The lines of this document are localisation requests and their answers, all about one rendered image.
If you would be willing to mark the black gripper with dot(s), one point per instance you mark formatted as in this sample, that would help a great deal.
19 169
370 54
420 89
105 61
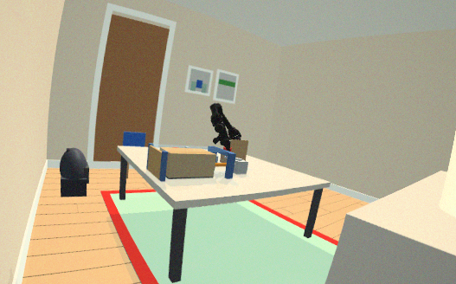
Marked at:
225 139

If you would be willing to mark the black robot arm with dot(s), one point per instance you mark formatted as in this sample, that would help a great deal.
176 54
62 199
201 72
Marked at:
219 121

